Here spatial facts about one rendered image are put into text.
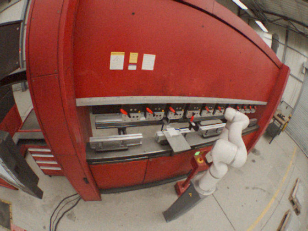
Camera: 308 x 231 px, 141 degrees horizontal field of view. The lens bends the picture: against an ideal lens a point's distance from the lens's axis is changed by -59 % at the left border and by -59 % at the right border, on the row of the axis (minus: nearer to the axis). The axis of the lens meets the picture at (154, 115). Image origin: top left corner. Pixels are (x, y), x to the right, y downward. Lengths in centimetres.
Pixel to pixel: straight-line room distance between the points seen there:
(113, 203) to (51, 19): 196
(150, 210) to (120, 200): 42
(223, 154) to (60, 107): 92
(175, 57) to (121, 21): 45
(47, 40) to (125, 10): 47
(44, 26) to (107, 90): 61
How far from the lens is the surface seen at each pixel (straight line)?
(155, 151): 128
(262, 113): 298
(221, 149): 74
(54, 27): 70
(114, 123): 142
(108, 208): 190
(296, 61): 829
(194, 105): 126
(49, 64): 72
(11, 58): 55
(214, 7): 116
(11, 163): 54
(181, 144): 125
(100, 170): 138
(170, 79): 101
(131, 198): 194
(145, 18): 88
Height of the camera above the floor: 183
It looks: 33 degrees down
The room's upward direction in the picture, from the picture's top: 11 degrees clockwise
